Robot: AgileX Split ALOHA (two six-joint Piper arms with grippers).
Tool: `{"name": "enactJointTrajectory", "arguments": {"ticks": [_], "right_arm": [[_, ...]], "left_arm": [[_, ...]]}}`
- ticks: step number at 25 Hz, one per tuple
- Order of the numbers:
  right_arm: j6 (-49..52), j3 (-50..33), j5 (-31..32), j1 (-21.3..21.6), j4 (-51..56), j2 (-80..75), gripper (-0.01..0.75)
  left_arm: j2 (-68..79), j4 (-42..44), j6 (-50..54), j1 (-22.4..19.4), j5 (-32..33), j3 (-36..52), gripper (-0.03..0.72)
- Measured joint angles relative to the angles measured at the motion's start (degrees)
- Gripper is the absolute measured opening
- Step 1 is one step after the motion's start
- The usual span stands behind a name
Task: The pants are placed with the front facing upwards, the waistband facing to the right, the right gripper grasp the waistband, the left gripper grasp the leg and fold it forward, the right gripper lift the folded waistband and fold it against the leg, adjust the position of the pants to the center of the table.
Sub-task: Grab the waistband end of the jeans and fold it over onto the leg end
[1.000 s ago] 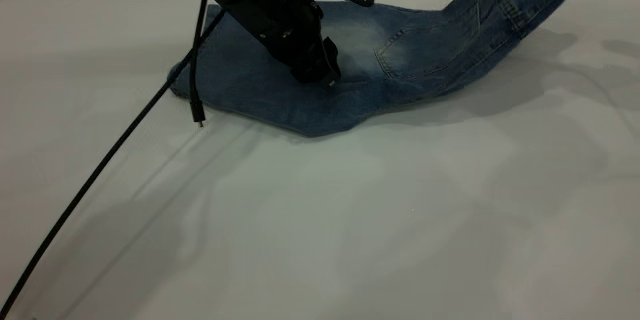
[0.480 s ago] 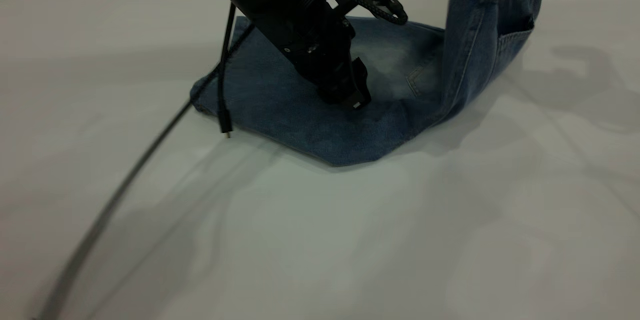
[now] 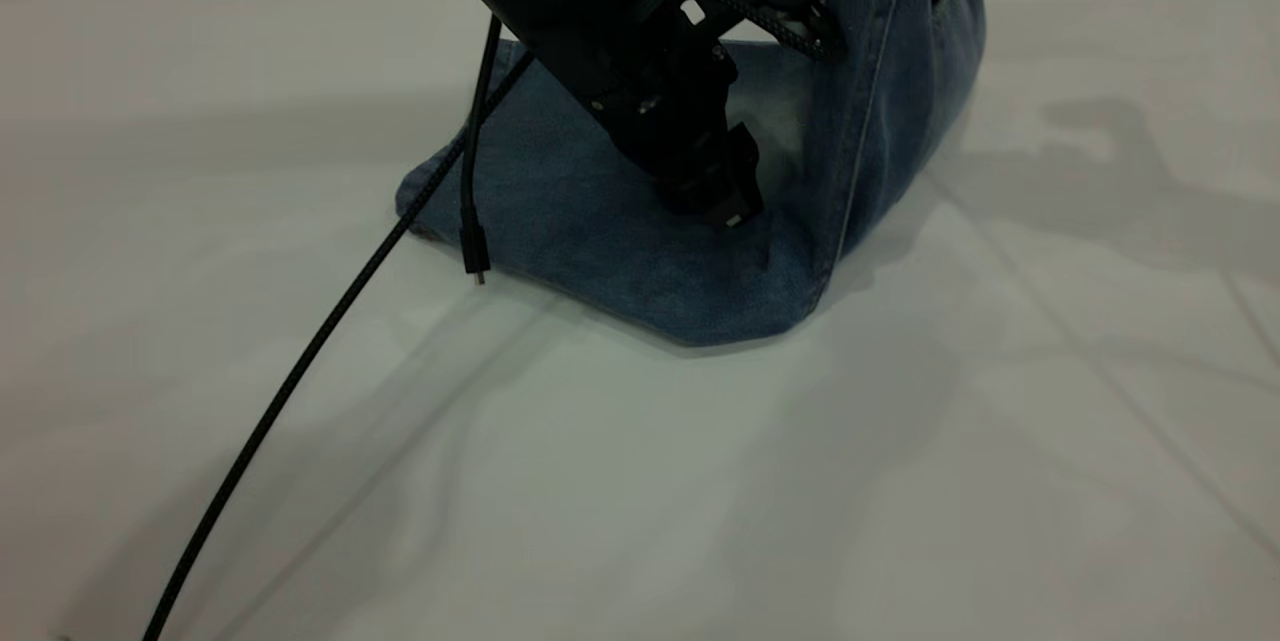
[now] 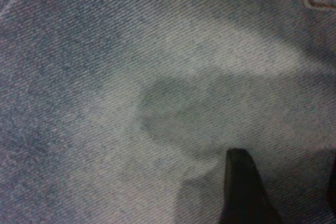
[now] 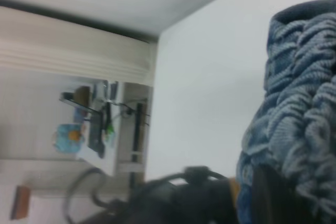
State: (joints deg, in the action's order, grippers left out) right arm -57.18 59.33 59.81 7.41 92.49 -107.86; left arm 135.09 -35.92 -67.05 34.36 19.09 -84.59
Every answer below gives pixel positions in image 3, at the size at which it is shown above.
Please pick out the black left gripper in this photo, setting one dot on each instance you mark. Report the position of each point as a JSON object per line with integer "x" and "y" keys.
{"x": 680, "y": 111}

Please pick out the blue denim pants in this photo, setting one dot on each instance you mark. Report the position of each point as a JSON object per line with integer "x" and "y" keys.
{"x": 620, "y": 251}

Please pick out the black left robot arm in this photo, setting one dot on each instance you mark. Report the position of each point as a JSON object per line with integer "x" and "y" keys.
{"x": 560, "y": 1}

